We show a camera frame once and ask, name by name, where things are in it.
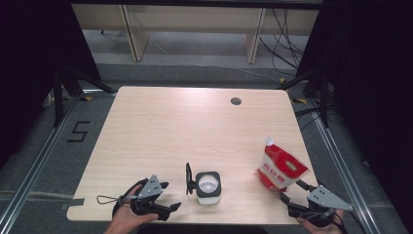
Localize black wrist strap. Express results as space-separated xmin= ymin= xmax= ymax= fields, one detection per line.
xmin=112 ymin=179 xmax=150 ymax=218
xmin=330 ymin=211 xmax=349 ymax=234

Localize aluminium floor rail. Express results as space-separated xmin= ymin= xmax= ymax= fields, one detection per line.
xmin=0 ymin=92 xmax=83 ymax=234
xmin=307 ymin=97 xmax=378 ymax=234

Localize thin grey cord loop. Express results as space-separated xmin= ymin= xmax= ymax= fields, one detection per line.
xmin=95 ymin=194 xmax=123 ymax=206

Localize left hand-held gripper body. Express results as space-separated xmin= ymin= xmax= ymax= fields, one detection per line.
xmin=130 ymin=175 xmax=165 ymax=216

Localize black metal stand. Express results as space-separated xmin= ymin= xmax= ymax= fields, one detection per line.
xmin=51 ymin=64 xmax=117 ymax=129
xmin=276 ymin=67 xmax=331 ymax=129

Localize long black floor cable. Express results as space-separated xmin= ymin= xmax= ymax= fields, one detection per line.
xmin=316 ymin=179 xmax=368 ymax=234

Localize light wooden desk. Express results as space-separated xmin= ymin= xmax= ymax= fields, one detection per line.
xmin=71 ymin=3 xmax=320 ymax=64

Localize red and white sugar bag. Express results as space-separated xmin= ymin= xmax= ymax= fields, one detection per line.
xmin=256 ymin=136 xmax=311 ymax=193

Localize glass jar with black lid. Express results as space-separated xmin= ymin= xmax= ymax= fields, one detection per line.
xmin=185 ymin=162 xmax=223 ymax=206

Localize bundle of black cables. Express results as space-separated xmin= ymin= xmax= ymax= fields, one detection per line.
xmin=258 ymin=8 xmax=307 ymax=76

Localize black floor cables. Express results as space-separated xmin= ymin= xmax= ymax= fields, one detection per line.
xmin=293 ymin=105 xmax=344 ymax=132

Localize person's left hand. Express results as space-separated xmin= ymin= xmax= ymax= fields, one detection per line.
xmin=111 ymin=184 xmax=161 ymax=229

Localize person's right hand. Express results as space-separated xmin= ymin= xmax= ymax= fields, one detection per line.
xmin=296 ymin=210 xmax=346 ymax=234

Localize grey tape strip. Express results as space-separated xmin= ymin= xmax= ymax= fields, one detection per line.
xmin=59 ymin=198 xmax=86 ymax=211

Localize black curtain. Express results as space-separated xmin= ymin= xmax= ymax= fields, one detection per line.
xmin=296 ymin=0 xmax=413 ymax=227
xmin=0 ymin=0 xmax=102 ymax=172

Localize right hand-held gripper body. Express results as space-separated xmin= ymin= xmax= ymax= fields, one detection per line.
xmin=288 ymin=184 xmax=355 ymax=228

